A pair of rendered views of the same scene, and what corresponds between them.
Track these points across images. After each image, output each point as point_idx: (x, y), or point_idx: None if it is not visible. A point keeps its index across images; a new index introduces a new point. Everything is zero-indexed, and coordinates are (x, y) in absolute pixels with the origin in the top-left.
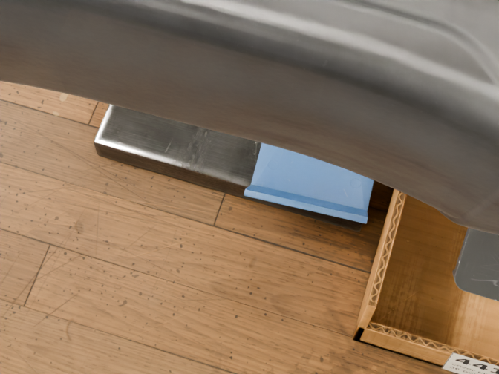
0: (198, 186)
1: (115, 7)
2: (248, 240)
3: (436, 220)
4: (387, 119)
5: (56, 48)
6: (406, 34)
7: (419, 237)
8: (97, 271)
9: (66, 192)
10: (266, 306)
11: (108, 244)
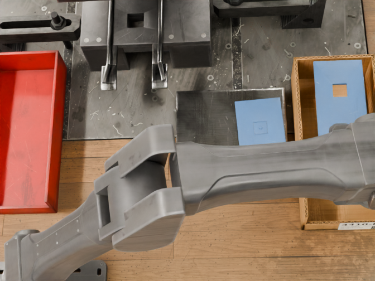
0: None
1: (255, 188)
2: (248, 204)
3: None
4: (312, 188)
5: (241, 197)
6: (312, 172)
7: None
8: (196, 236)
9: None
10: (264, 228)
11: (195, 224)
